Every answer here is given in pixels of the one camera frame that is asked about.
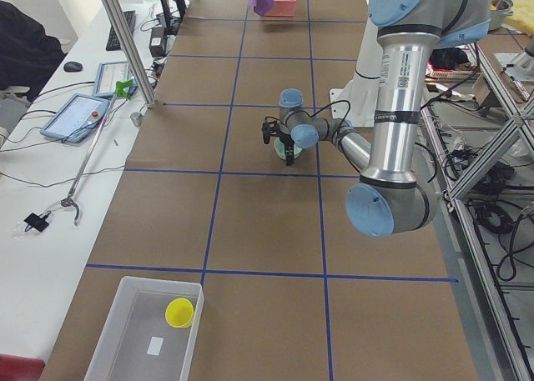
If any black computer mouse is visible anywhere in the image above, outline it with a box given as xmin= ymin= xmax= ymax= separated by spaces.
xmin=63 ymin=61 xmax=83 ymax=73

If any white label sticker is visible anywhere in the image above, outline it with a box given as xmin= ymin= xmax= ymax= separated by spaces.
xmin=147 ymin=336 xmax=164 ymax=356

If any small silver metal cup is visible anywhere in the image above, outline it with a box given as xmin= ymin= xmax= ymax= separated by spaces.
xmin=130 ymin=112 xmax=143 ymax=127

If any black keyboard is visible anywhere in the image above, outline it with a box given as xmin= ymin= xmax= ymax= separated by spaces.
xmin=105 ymin=9 xmax=137 ymax=52

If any yellow plastic cup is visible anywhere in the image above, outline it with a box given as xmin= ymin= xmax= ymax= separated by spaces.
xmin=164 ymin=298 xmax=194 ymax=328

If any aluminium side frame rack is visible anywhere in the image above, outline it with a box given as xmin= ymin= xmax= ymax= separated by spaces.
xmin=421 ymin=33 xmax=533 ymax=380

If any blue teach pendant near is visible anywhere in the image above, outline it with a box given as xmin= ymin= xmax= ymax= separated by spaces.
xmin=40 ymin=93 xmax=109 ymax=143

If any blue teach pendant far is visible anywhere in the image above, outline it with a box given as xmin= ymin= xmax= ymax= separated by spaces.
xmin=93 ymin=61 xmax=137 ymax=98

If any red object at corner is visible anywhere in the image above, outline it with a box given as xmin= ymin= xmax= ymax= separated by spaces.
xmin=1 ymin=353 xmax=45 ymax=381

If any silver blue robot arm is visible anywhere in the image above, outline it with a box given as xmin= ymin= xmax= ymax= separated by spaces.
xmin=262 ymin=0 xmax=491 ymax=237

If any clear plastic storage bin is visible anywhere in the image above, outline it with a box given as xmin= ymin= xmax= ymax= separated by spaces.
xmin=84 ymin=276 xmax=204 ymax=380

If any aluminium frame post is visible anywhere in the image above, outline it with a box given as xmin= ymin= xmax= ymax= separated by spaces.
xmin=101 ymin=0 xmax=156 ymax=108

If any blue teach pendant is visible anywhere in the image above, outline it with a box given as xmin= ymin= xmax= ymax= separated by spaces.
xmin=40 ymin=93 xmax=109 ymax=143
xmin=93 ymin=61 xmax=137 ymax=98

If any long reacher grabber tool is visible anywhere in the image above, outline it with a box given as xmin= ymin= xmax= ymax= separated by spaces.
xmin=60 ymin=78 xmax=134 ymax=227

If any black power adapter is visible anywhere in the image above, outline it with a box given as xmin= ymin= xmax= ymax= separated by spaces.
xmin=149 ymin=27 xmax=167 ymax=58

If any black small device on table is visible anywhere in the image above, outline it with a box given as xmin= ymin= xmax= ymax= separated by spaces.
xmin=24 ymin=213 xmax=49 ymax=233

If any black cable bundle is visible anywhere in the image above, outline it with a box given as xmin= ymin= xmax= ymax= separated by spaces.
xmin=441 ymin=143 xmax=534 ymax=282

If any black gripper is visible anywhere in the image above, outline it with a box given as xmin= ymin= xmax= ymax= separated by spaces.
xmin=280 ymin=133 xmax=295 ymax=165

